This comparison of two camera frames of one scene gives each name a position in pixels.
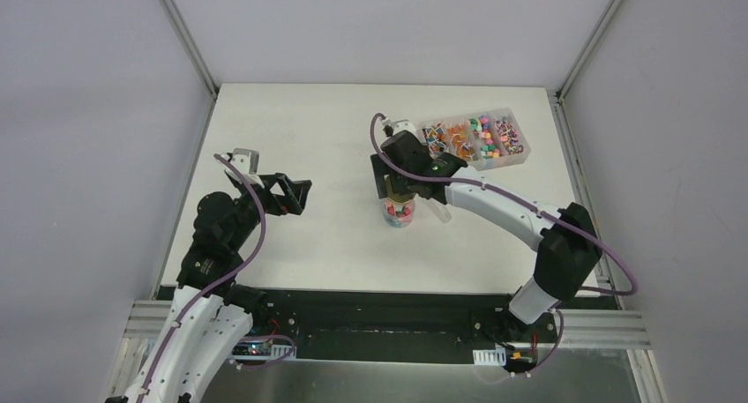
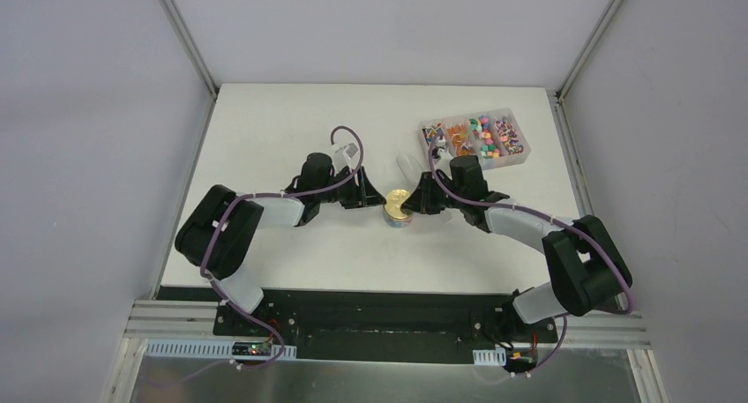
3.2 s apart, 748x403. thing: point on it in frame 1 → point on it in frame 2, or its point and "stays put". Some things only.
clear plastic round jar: [399, 215] stays put
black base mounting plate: [335, 324] stays put
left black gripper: [268, 192] → [358, 186]
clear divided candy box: [482, 138] stays put
